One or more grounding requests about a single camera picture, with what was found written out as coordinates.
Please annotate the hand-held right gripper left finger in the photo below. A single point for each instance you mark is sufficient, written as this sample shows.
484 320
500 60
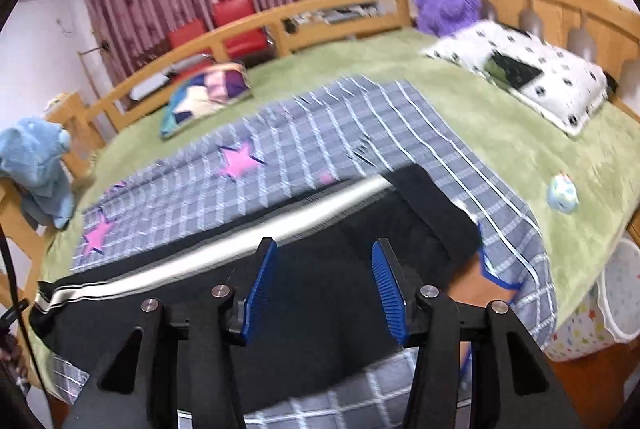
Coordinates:
260 289

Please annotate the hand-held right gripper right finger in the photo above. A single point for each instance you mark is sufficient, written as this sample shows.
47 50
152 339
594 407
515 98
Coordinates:
390 294

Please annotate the black pants with white waistband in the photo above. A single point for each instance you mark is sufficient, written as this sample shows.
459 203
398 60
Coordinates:
320 259

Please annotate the grey checked quilt pink stars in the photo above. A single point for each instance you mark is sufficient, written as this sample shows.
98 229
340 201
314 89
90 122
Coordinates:
300 134

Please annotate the star-printed white sheet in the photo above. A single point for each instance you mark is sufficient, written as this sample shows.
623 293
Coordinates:
580 329

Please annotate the small light blue toy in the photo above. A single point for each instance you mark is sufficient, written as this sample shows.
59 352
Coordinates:
562 193

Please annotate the green fleece bed blanket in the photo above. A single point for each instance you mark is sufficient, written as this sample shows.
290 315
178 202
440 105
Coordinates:
500 124

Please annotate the colourful geometric cushion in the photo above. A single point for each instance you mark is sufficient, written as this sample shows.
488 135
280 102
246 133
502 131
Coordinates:
210 91

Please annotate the white plastic basket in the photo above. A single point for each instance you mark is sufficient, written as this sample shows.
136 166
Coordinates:
625 289

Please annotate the dark green cloth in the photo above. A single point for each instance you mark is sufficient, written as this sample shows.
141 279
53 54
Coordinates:
515 71

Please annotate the light blue fleece garment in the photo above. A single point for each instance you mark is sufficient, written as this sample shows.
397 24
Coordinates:
35 159

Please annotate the red chair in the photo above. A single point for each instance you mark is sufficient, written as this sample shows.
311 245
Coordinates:
240 21
187 34

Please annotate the white pillow black flower print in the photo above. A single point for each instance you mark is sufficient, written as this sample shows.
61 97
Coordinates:
565 84

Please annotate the purple plush toy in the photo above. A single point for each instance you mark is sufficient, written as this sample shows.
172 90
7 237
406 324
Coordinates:
445 1

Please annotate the wooden bed frame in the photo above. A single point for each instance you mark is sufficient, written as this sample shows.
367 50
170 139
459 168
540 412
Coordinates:
350 4

